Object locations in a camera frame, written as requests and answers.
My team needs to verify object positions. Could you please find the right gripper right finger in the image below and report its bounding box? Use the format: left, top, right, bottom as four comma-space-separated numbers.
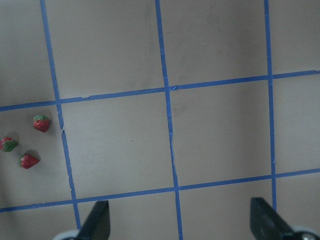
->
250, 197, 300, 240

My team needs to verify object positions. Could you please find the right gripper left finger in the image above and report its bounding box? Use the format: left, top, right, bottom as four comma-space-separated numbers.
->
77, 200, 110, 240

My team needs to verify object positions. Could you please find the strawberry three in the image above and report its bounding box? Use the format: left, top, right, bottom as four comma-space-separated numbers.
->
18, 154, 40, 169

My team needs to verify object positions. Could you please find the strawberry two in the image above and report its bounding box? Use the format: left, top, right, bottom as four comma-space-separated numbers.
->
32, 115, 52, 133

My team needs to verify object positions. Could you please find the strawberry one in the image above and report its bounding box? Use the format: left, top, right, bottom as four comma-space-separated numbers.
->
0, 137, 18, 153

